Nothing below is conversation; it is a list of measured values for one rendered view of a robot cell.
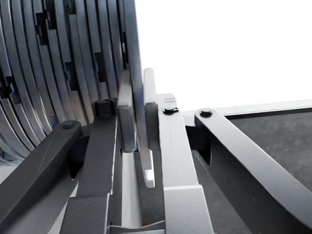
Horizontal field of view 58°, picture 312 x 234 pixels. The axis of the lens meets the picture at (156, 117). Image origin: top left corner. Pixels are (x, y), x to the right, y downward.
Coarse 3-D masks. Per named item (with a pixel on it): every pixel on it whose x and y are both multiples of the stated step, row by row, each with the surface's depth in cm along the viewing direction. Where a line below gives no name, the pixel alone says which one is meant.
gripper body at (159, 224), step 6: (156, 222) 8; (162, 222) 8; (114, 228) 8; (120, 228) 8; (126, 228) 8; (132, 228) 8; (138, 228) 8; (144, 228) 8; (150, 228) 8; (156, 228) 8; (162, 228) 8
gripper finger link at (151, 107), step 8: (144, 72) 20; (152, 72) 20; (144, 80) 19; (152, 80) 18; (144, 88) 17; (152, 88) 17; (144, 96) 16; (152, 96) 16; (144, 104) 15; (152, 104) 15; (152, 112) 15; (152, 120) 15; (152, 128) 16; (152, 136) 16; (152, 144) 16
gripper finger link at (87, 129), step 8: (88, 128) 15; (80, 136) 14; (88, 136) 14; (120, 136) 15; (80, 144) 14; (120, 144) 15; (72, 152) 14; (80, 152) 14; (72, 160) 14; (80, 160) 14
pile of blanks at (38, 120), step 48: (0, 0) 23; (48, 0) 24; (96, 0) 28; (0, 48) 23; (48, 48) 25; (96, 48) 24; (0, 96) 25; (48, 96) 25; (96, 96) 25; (0, 144) 28
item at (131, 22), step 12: (132, 0) 17; (132, 12) 17; (132, 24) 17; (132, 36) 17; (132, 48) 17; (132, 60) 17; (132, 72) 18; (132, 84) 18; (144, 120) 19; (144, 132) 19; (144, 144) 20; (144, 156) 21; (144, 168) 22; (144, 180) 25
